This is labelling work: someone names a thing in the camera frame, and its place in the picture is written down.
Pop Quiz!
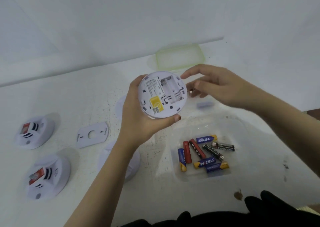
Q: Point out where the person's left forearm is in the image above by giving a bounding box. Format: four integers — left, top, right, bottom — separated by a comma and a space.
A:
64, 137, 141, 227

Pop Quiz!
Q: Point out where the translucent green container lid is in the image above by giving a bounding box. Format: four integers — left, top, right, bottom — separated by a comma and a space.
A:
155, 44, 206, 71

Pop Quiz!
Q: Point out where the blue battery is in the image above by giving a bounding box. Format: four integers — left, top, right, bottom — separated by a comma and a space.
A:
193, 157, 217, 169
196, 134, 218, 144
178, 148, 187, 172
205, 161, 230, 174

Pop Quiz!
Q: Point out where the white mounting plate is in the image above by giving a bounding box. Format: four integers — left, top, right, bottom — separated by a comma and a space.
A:
76, 122, 110, 149

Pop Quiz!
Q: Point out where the white smoke detector yellow label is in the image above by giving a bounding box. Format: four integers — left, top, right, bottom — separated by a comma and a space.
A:
138, 71, 188, 120

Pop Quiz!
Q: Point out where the person's right hand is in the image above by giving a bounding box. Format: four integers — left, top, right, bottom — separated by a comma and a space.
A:
180, 64, 259, 109

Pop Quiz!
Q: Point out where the person's right forearm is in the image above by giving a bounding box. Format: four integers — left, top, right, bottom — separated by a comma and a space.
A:
249, 85, 320, 178

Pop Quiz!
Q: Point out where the white smoke detector red sticker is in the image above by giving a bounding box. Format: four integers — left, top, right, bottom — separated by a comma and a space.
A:
26, 154, 71, 200
15, 115, 55, 150

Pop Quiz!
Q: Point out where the black battery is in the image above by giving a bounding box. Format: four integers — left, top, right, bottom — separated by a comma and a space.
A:
202, 143, 225, 162
212, 142, 236, 152

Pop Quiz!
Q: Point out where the clear plastic container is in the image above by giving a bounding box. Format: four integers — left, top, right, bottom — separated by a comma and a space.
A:
170, 116, 248, 183

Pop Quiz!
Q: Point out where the person's black clothing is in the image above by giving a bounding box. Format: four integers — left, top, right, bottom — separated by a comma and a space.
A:
120, 190, 320, 227

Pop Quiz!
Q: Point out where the red battery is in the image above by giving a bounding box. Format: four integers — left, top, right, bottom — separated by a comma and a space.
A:
183, 141, 193, 164
188, 139, 207, 159

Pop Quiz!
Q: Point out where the person's left hand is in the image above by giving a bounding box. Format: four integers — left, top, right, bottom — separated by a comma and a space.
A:
119, 75, 182, 150

